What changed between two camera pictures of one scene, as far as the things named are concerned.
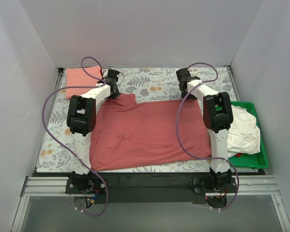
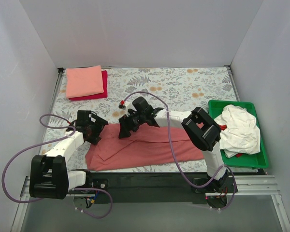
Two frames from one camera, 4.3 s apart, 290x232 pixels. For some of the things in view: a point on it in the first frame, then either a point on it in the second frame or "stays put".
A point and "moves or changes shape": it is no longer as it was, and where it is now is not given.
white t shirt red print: x=244 y=137 stays put
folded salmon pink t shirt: x=76 y=77 stays put
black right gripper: x=183 y=91 -> x=125 y=126
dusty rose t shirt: x=127 y=133 moves or changes shape
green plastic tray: x=258 y=160 stays put
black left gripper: x=114 y=91 -> x=96 y=133
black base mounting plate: x=150 y=188 stays put
